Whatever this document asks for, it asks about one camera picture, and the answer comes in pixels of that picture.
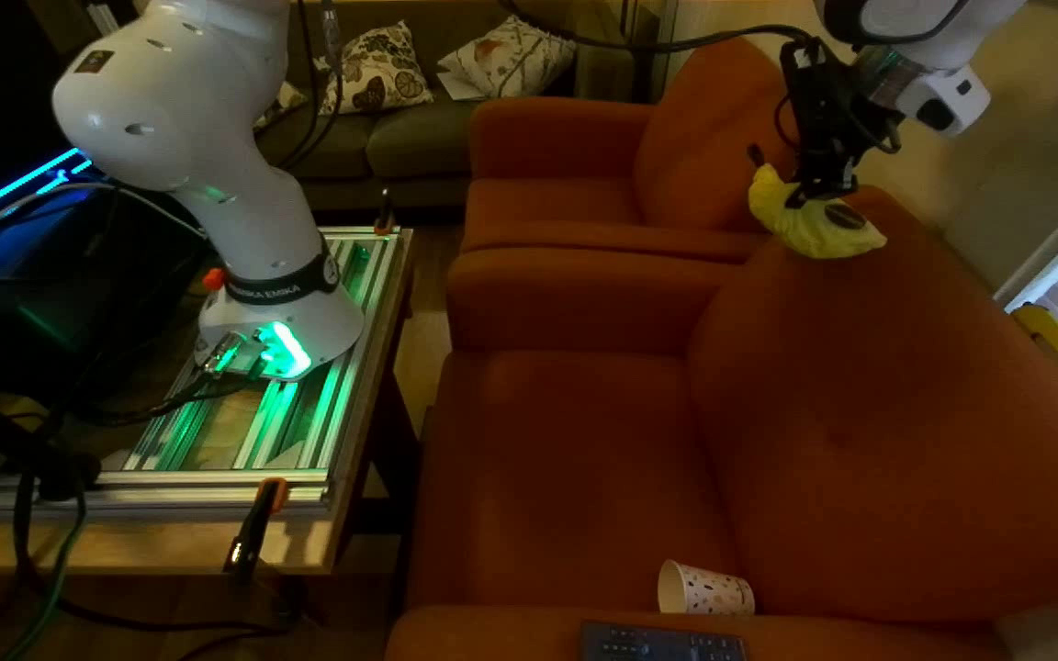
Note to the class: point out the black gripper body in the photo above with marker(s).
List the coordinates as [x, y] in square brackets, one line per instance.
[861, 111]

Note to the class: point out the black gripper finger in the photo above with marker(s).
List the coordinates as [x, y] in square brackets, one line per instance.
[812, 174]
[841, 171]

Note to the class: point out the yellow banana plush toy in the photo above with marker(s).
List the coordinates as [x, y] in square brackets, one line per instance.
[816, 233]

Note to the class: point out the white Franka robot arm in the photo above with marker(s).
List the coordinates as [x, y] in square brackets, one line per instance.
[186, 111]

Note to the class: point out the small orange fabric armchair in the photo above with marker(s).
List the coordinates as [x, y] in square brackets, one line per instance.
[676, 160]

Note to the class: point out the long floral pillow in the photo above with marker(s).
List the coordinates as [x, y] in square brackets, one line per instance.
[505, 58]

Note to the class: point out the large orange fabric armchair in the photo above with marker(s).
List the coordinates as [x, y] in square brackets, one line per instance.
[578, 480]

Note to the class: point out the dark olive couch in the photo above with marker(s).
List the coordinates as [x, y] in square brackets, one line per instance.
[420, 148]

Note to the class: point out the orange black bar clamp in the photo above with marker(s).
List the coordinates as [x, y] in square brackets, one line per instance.
[383, 220]
[254, 525]

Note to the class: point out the white dotted paper cup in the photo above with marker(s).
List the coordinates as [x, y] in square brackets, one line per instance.
[702, 590]

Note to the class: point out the square floral pillow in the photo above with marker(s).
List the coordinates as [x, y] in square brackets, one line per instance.
[377, 66]

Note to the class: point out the dark remote control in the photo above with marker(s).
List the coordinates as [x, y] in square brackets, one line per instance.
[661, 645]

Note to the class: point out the small orange round knob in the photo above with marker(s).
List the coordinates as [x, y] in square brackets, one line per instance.
[214, 279]

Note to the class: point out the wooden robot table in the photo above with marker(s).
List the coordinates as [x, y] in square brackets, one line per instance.
[162, 552]

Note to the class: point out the glowing cyan light strip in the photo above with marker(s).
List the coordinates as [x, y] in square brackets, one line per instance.
[15, 187]

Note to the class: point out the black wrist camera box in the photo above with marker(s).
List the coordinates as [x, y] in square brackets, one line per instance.
[806, 78]

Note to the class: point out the aluminium rail base frame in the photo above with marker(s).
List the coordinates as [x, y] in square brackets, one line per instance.
[296, 429]

